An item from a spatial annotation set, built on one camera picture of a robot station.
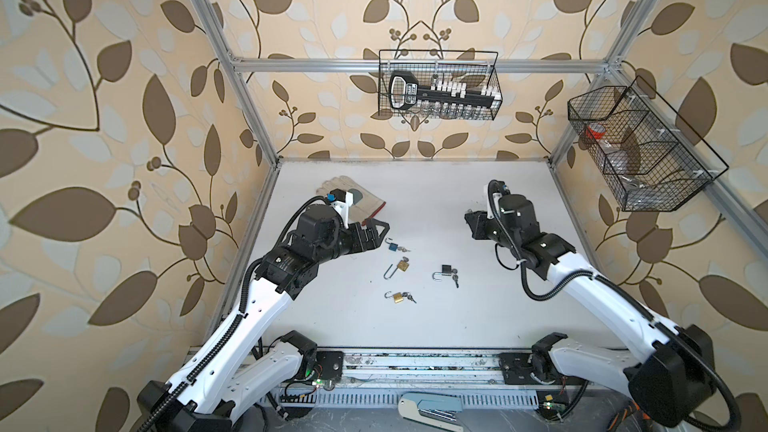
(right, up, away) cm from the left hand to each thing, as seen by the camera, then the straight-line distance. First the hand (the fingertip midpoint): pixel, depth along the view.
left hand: (379, 228), depth 70 cm
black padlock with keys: (+20, -16, +21) cm, 33 cm away
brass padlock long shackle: (+6, -14, +22) cm, 27 cm away
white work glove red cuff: (-7, +3, +36) cm, 36 cm away
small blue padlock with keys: (+4, -10, +26) cm, 28 cm away
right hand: (+24, +1, +11) cm, 27 cm away
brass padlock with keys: (+5, -22, +16) cm, 28 cm away
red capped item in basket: (+64, +27, +18) cm, 71 cm away
